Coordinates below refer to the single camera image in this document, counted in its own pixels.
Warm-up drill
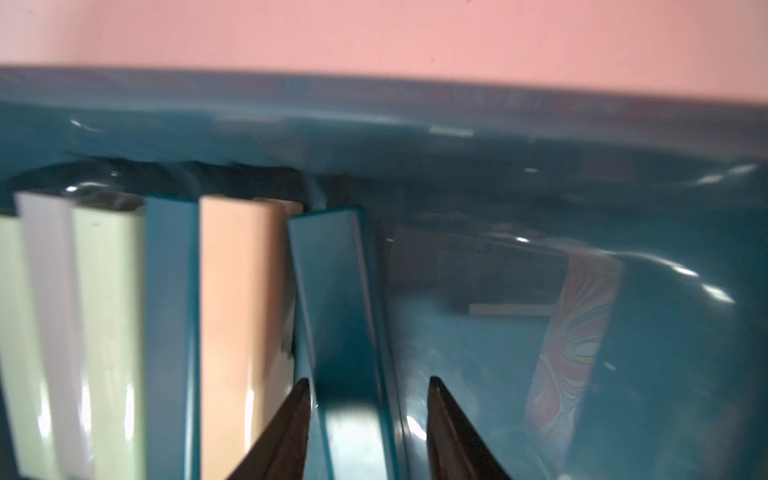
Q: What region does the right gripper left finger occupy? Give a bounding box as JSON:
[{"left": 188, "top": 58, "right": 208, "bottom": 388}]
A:
[{"left": 228, "top": 378, "right": 311, "bottom": 480}]

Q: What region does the pale green bar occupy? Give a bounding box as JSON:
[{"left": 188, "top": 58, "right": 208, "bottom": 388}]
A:
[{"left": 1, "top": 215, "right": 67, "bottom": 479}]

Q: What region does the beige bar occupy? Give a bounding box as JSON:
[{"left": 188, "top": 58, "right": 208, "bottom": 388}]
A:
[{"left": 199, "top": 196, "right": 303, "bottom": 479}]

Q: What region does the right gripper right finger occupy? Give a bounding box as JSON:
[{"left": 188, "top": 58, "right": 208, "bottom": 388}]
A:
[{"left": 426, "top": 376, "right": 512, "bottom": 480}]

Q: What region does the grey bar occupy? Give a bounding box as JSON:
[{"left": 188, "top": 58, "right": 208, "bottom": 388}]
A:
[{"left": 14, "top": 191, "right": 94, "bottom": 479}]

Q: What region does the light green bar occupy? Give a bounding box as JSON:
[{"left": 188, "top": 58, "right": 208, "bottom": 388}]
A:
[{"left": 73, "top": 206, "right": 146, "bottom": 479}]

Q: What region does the teal plastic storage box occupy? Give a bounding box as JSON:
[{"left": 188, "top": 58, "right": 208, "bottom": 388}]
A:
[{"left": 1, "top": 67, "right": 767, "bottom": 479}]

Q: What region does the dark teal bar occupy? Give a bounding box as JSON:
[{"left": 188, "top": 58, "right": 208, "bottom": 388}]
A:
[{"left": 144, "top": 197, "right": 200, "bottom": 479}]

